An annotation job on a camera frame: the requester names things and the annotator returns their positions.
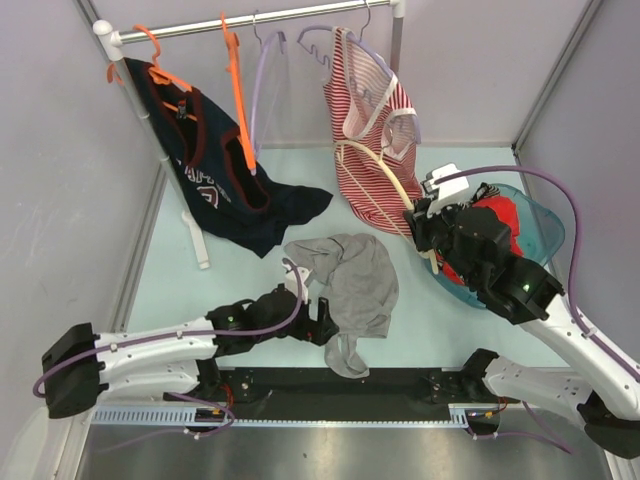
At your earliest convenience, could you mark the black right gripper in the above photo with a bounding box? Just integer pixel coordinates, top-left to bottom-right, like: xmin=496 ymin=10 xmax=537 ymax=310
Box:
xmin=403 ymin=193 xmax=479 ymax=287

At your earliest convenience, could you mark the cream plastic hanger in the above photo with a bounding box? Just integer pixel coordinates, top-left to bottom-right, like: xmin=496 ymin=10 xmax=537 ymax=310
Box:
xmin=333 ymin=140 xmax=439 ymax=275

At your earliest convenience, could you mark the grey tank top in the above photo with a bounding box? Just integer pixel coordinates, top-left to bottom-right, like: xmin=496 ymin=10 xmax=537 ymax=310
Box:
xmin=284 ymin=233 xmax=399 ymax=379

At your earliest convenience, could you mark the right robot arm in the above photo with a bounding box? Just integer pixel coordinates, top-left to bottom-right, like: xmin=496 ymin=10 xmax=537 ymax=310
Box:
xmin=403 ymin=199 xmax=639 ymax=459

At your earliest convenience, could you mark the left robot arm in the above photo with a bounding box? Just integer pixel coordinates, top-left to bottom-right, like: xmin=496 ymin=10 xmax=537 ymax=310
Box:
xmin=33 ymin=285 xmax=338 ymax=419

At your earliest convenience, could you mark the navy blue tank top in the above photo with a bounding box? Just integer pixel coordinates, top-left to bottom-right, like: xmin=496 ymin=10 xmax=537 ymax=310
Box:
xmin=125 ymin=58 xmax=333 ymax=258

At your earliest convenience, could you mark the red white striped tank top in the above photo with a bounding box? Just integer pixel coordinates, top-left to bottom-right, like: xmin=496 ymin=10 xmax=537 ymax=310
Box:
xmin=323 ymin=27 xmax=422 ymax=237

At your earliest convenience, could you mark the orange hanger with navy top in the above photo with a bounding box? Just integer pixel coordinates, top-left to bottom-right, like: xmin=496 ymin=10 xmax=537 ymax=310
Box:
xmin=133 ymin=24 xmax=197 ymax=122

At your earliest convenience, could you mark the lilac hanger with striped top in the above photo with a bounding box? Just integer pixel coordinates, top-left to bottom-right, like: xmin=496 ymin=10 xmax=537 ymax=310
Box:
xmin=296 ymin=0 xmax=422 ymax=144

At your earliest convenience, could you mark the empty lilac plastic hanger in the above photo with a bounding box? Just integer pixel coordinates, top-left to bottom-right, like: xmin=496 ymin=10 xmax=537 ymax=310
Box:
xmin=249 ymin=11 xmax=288 ymax=162

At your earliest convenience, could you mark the empty orange plastic hanger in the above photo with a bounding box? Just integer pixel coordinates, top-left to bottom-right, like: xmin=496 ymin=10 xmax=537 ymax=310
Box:
xmin=220 ymin=13 xmax=257 ymax=176

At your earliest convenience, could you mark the red garment in basket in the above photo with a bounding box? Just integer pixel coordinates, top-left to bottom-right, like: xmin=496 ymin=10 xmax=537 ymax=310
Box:
xmin=437 ymin=195 xmax=523 ymax=285

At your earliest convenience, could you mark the black white striped garment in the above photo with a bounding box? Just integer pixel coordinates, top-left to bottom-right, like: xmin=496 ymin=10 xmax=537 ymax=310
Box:
xmin=466 ymin=182 xmax=500 ymax=206

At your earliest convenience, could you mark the teal translucent plastic basket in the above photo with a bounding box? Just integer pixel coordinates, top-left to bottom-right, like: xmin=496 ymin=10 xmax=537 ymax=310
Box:
xmin=424 ymin=182 xmax=566 ymax=310

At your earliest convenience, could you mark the white rack foot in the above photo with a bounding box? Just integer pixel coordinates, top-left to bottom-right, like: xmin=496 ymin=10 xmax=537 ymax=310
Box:
xmin=181 ymin=211 xmax=210 ymax=270

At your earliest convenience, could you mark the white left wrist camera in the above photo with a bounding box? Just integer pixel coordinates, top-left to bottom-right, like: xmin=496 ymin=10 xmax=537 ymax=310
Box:
xmin=280 ymin=258 xmax=311 ymax=304

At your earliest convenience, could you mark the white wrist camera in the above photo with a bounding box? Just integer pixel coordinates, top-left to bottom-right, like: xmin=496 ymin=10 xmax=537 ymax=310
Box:
xmin=280 ymin=258 xmax=311 ymax=304
xmin=421 ymin=163 xmax=470 ymax=204

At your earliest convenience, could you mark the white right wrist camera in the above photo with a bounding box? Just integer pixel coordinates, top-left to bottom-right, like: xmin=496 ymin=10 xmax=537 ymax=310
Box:
xmin=421 ymin=163 xmax=470 ymax=204

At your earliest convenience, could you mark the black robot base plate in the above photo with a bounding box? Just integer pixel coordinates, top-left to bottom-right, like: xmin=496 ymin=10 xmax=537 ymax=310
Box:
xmin=187 ymin=367 xmax=508 ymax=420

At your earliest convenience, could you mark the white slotted cable duct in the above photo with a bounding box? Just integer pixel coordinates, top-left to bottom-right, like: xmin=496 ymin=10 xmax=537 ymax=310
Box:
xmin=90 ymin=404 xmax=469 ymax=429

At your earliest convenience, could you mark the metal clothes rail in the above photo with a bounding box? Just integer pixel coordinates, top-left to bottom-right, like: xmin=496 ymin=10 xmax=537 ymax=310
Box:
xmin=92 ymin=0 xmax=407 ymax=166

